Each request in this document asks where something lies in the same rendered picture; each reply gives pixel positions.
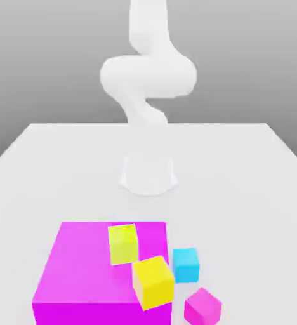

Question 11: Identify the small lime green cube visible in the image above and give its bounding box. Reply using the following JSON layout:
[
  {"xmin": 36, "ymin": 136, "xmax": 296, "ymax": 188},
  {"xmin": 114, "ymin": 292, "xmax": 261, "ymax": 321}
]
[{"xmin": 107, "ymin": 223, "xmax": 140, "ymax": 266}]

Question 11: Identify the large magenta box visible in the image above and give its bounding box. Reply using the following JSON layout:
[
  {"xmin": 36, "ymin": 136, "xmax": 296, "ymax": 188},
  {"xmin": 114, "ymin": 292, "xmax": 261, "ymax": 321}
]
[{"xmin": 31, "ymin": 221, "xmax": 173, "ymax": 325}]

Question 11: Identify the small yellow cube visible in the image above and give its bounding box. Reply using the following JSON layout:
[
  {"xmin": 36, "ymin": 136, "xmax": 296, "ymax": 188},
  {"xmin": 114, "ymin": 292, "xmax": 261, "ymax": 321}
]
[{"xmin": 131, "ymin": 255, "xmax": 175, "ymax": 312}]

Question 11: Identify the small pink cube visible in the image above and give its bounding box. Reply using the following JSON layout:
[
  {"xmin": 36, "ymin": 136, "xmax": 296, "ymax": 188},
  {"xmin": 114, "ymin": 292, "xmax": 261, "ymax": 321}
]
[{"xmin": 183, "ymin": 286, "xmax": 223, "ymax": 325}]

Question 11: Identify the small cyan cube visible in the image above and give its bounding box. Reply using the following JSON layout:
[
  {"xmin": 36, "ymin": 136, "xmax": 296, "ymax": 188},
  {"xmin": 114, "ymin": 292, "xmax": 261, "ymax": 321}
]
[{"xmin": 172, "ymin": 248, "xmax": 201, "ymax": 284}]

